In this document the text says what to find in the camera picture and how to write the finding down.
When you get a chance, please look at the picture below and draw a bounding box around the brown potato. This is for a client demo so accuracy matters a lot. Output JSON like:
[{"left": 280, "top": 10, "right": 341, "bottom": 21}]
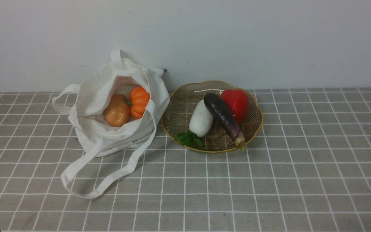
[{"left": 103, "top": 94, "right": 130, "bottom": 127}]

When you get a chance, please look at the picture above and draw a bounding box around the white cloth tote bag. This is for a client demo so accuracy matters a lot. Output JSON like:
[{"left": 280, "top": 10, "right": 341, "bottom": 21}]
[{"left": 52, "top": 50, "right": 170, "bottom": 199}]

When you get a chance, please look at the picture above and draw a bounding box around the woven bamboo basket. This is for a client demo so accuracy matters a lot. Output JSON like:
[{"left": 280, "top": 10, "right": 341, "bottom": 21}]
[{"left": 161, "top": 81, "right": 264, "bottom": 154}]

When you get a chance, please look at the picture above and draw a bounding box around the white radish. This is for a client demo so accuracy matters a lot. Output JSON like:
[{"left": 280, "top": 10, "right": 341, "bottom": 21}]
[{"left": 189, "top": 100, "right": 213, "bottom": 138}]

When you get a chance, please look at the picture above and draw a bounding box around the green leafy herb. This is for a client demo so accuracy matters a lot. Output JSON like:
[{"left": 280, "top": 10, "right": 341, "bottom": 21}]
[{"left": 174, "top": 130, "right": 203, "bottom": 148}]

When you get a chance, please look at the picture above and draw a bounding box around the dark purple eggplant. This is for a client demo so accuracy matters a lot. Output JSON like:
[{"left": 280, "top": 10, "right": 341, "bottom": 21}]
[{"left": 203, "top": 93, "right": 246, "bottom": 150}]

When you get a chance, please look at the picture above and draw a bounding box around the small orange pumpkin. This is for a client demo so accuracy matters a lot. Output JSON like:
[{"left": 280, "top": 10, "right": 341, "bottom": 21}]
[{"left": 129, "top": 86, "right": 150, "bottom": 119}]

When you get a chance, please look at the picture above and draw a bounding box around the red bell pepper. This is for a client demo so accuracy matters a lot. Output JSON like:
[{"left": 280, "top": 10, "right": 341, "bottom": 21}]
[{"left": 220, "top": 89, "right": 249, "bottom": 124}]

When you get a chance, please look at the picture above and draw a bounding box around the grey checkered tablecloth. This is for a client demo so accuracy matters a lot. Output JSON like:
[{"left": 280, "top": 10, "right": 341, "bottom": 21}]
[{"left": 0, "top": 88, "right": 371, "bottom": 232}]

